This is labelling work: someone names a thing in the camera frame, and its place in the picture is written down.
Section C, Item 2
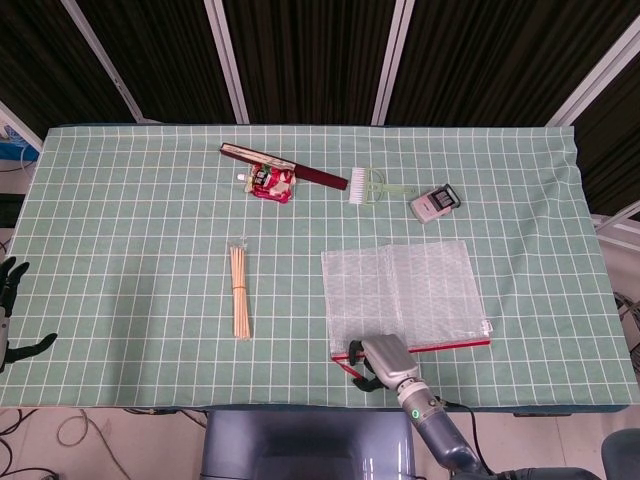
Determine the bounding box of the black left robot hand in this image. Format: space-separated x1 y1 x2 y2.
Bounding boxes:
0 257 59 374

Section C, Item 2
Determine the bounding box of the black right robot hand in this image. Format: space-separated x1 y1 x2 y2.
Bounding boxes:
348 333 421 394

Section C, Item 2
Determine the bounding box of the clear zip pouch red edge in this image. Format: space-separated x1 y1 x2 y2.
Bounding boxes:
320 239 495 379

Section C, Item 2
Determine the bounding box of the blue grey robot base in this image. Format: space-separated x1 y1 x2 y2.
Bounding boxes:
201 409 417 480

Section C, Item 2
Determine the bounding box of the white date stamp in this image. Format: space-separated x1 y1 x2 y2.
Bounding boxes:
409 183 462 225

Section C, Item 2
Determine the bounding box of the bundle of wooden sticks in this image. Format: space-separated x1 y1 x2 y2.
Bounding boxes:
228 239 254 342

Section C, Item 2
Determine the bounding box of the green white-bristle brush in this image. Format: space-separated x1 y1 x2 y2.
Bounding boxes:
348 167 417 206

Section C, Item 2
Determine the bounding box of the green checked tablecloth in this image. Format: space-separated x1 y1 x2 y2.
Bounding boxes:
0 123 630 416

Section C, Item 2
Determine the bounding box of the red snack pouch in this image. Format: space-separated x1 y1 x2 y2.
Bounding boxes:
236 163 297 204

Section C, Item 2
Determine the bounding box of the blue white poster board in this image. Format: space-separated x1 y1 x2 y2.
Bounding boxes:
0 99 45 161

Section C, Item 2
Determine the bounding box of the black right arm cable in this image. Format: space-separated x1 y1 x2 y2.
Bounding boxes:
432 394 489 471

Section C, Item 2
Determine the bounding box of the white frame rail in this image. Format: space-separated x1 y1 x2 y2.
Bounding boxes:
592 204 640 246

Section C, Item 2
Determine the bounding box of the white frame post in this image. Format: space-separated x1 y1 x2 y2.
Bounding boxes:
203 0 250 125
370 0 416 126
60 0 162 125
544 22 640 127

